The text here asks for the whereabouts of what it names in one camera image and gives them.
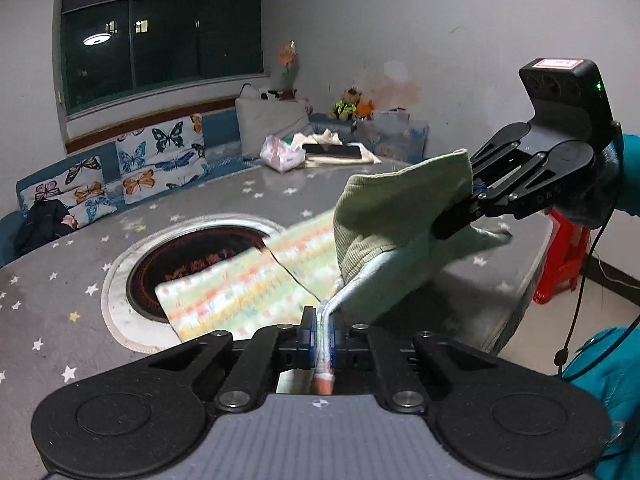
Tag pink white plastic bag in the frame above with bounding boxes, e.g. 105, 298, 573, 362
259, 136, 306, 174

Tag grey plain pillow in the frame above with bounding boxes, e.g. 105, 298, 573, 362
235, 99, 314, 159

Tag small butterfly pillow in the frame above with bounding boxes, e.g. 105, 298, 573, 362
18, 156, 117, 228

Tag blue sofa bench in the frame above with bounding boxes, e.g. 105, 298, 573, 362
0, 106, 432, 269

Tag cream folded cloth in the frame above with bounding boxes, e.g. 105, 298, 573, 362
291, 129, 382, 166

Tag black cable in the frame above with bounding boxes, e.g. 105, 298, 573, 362
553, 209, 640, 384

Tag teal sleeved forearm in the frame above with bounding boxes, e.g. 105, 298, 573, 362
562, 133, 639, 479

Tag artificial flower bouquet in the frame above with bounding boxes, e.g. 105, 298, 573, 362
278, 40, 299, 90

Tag teddy bear yellow vest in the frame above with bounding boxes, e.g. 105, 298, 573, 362
328, 87, 361, 122

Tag large butterfly pillow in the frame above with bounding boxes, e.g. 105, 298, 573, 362
115, 114, 208, 205

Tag black backpack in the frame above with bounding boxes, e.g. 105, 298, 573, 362
13, 200, 77, 257

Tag black round induction cooktop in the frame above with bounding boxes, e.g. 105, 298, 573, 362
126, 224, 267, 324

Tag black tablet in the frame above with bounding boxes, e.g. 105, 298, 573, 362
303, 143, 361, 159

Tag panda plush toy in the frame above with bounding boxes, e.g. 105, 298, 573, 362
239, 82, 295, 101

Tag dark window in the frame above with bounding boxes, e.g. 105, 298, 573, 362
61, 0, 264, 114

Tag red plastic stool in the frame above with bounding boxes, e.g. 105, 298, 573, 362
534, 209, 591, 304

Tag colourful patterned baby garment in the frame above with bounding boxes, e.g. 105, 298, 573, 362
155, 150, 511, 394

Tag orange plush toy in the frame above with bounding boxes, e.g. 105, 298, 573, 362
355, 101, 375, 120

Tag clear plastic storage box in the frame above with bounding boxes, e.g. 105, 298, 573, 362
355, 108, 430, 164

